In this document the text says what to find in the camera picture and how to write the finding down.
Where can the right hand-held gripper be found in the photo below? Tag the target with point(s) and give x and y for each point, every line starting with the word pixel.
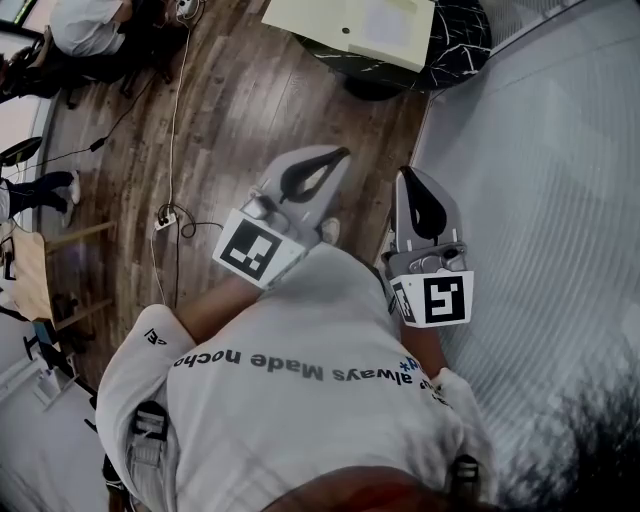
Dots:
pixel 442 300

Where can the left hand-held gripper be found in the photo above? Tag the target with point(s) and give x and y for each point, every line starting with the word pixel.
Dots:
pixel 250 250

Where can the cream folder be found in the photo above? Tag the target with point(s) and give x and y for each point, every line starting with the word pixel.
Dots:
pixel 310 20

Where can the person's left forearm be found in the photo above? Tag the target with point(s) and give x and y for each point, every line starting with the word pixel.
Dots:
pixel 215 307

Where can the person's right forearm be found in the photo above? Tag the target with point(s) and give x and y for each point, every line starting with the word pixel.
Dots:
pixel 425 350

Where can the person's white shoe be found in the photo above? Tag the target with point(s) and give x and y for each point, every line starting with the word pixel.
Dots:
pixel 330 231

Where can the white power strip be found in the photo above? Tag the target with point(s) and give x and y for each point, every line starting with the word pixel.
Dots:
pixel 166 221
pixel 187 6

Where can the black marble round table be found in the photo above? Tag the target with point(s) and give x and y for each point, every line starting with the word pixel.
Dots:
pixel 460 45

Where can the white paper sheet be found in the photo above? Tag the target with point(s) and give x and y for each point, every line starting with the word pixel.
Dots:
pixel 387 25

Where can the black office chair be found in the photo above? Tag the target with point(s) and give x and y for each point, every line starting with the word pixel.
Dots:
pixel 132 85
pixel 22 150

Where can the person's white printed t-shirt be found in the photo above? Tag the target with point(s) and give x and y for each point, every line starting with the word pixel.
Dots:
pixel 310 415

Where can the person's chin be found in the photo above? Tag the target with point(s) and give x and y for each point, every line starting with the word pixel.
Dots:
pixel 360 492

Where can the wooden table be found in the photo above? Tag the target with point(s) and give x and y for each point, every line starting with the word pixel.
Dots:
pixel 30 275

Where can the black metal stand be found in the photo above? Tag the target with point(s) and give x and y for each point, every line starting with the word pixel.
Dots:
pixel 47 350

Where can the computer monitor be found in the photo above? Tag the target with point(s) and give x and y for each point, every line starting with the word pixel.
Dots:
pixel 12 10

